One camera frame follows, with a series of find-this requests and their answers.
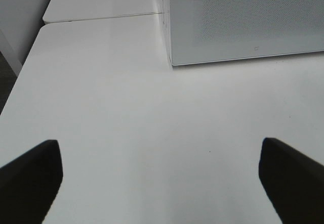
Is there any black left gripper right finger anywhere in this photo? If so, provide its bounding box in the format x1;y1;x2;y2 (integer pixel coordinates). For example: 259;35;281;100
258;138;323;223

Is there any white microwave door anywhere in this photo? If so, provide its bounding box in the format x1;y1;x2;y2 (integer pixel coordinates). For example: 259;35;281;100
169;0;323;66

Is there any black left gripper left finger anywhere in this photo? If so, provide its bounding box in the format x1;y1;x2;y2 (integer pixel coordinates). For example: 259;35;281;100
1;140;63;223

